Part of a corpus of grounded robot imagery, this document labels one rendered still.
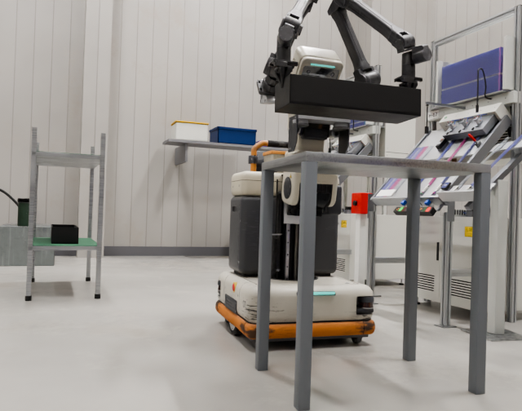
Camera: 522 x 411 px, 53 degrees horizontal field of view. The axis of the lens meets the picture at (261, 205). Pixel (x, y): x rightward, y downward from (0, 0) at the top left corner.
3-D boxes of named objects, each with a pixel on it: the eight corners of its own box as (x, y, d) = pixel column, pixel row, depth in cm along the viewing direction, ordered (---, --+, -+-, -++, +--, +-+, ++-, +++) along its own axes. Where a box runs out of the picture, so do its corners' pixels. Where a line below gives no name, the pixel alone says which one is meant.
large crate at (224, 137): (245, 148, 690) (246, 133, 691) (256, 145, 654) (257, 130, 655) (208, 145, 671) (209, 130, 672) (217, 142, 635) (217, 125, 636)
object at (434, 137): (480, 159, 308) (475, 153, 306) (409, 167, 369) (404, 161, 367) (510, 122, 316) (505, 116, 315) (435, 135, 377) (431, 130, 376)
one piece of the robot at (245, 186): (225, 291, 282) (230, 138, 283) (317, 289, 299) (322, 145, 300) (242, 302, 250) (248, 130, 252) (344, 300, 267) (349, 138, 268)
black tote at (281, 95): (397, 124, 228) (397, 99, 229) (421, 116, 212) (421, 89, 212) (274, 112, 211) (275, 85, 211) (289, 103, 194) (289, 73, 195)
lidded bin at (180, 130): (201, 145, 666) (202, 126, 667) (209, 142, 634) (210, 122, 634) (169, 142, 651) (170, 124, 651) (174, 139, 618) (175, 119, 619)
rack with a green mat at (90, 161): (24, 301, 327) (31, 126, 329) (28, 281, 411) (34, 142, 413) (100, 298, 344) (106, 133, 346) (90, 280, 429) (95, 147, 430)
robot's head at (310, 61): (286, 72, 252) (295, 42, 242) (326, 77, 258) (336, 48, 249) (294, 86, 242) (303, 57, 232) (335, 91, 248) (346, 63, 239)
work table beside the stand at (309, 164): (254, 368, 203) (261, 162, 204) (410, 358, 224) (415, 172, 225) (298, 411, 160) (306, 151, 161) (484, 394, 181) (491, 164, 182)
